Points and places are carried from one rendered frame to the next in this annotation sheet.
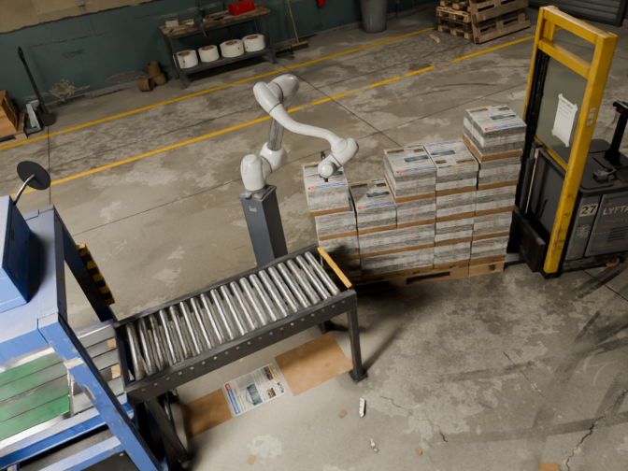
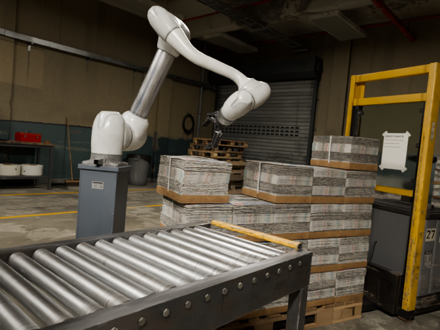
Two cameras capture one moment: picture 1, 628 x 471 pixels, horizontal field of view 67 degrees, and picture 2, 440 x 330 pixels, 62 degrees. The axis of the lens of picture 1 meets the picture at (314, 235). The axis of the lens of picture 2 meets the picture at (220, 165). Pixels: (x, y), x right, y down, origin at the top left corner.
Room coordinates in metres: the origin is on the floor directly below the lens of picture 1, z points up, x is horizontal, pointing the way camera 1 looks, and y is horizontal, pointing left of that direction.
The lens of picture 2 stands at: (1.02, 0.74, 1.15)
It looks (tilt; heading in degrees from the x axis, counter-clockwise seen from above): 3 degrees down; 331
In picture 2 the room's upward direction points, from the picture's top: 5 degrees clockwise
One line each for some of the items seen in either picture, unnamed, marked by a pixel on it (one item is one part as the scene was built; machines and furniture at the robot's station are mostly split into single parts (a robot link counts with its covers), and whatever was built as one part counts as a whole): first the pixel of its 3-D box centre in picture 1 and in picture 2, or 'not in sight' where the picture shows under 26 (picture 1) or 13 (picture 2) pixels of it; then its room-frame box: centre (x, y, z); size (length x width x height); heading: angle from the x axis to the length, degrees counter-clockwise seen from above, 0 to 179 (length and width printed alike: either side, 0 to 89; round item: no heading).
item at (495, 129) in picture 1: (485, 195); (336, 224); (2.94, -1.34, 0.65); 0.39 x 0.30 x 1.29; 0
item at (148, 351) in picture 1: (147, 347); not in sight; (1.83, 1.02, 0.77); 0.47 x 0.05 x 0.05; 20
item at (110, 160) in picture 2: (254, 189); (105, 159); (2.91, 0.36, 1.03); 0.22 x 0.18 x 0.06; 148
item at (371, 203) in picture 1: (392, 234); (251, 262); (2.94, -0.61, 0.42); 1.17 x 0.39 x 0.83; 90
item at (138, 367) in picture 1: (135, 351); not in sight; (1.81, 1.09, 0.77); 0.47 x 0.05 x 0.05; 20
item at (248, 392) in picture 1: (254, 388); not in sight; (2.00, 0.57, 0.00); 0.37 x 0.28 x 0.01; 110
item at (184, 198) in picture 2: (328, 205); (199, 196); (2.82, -0.14, 0.86); 0.29 x 0.16 x 0.04; 91
